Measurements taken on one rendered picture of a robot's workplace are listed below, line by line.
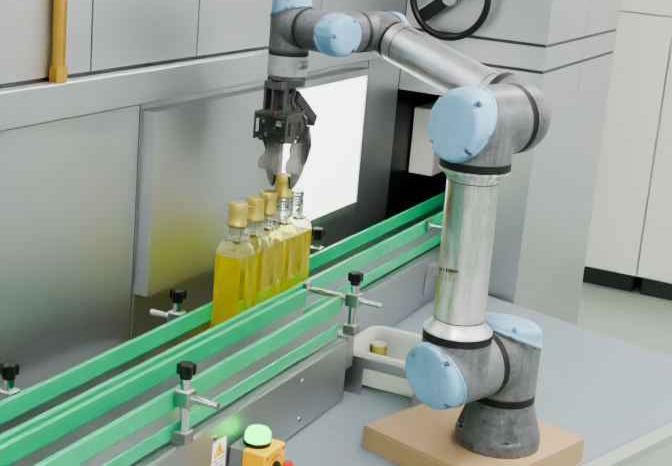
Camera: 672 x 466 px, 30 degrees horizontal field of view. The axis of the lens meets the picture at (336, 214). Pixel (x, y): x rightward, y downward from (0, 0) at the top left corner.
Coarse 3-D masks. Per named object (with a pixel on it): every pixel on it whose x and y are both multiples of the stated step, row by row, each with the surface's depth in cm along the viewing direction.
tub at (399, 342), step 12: (360, 336) 257; (372, 336) 262; (384, 336) 264; (396, 336) 262; (408, 336) 261; (420, 336) 260; (360, 348) 257; (396, 348) 263; (408, 348) 262; (384, 360) 246; (396, 360) 245
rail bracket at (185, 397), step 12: (180, 372) 189; (192, 372) 189; (180, 384) 190; (180, 396) 190; (192, 396) 190; (180, 408) 191; (216, 408) 188; (180, 420) 191; (180, 432) 191; (192, 432) 192; (180, 444) 191
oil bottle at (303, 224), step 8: (296, 216) 247; (304, 216) 248; (296, 224) 245; (304, 224) 247; (304, 232) 247; (304, 240) 247; (304, 248) 248; (304, 256) 249; (296, 264) 247; (304, 264) 249; (296, 272) 247; (304, 272) 250; (296, 280) 248; (304, 280) 251
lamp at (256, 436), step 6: (252, 426) 207; (258, 426) 207; (264, 426) 207; (246, 432) 206; (252, 432) 205; (258, 432) 205; (264, 432) 206; (270, 432) 207; (246, 438) 206; (252, 438) 205; (258, 438) 205; (264, 438) 205; (270, 438) 207; (246, 444) 206; (252, 444) 205; (258, 444) 205; (264, 444) 205; (270, 444) 207
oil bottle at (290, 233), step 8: (280, 224) 241; (288, 224) 242; (288, 232) 241; (296, 232) 244; (288, 240) 241; (296, 240) 244; (288, 248) 242; (296, 248) 245; (288, 256) 242; (296, 256) 246; (288, 264) 243; (288, 272) 244; (288, 280) 244; (280, 288) 243; (288, 288) 245
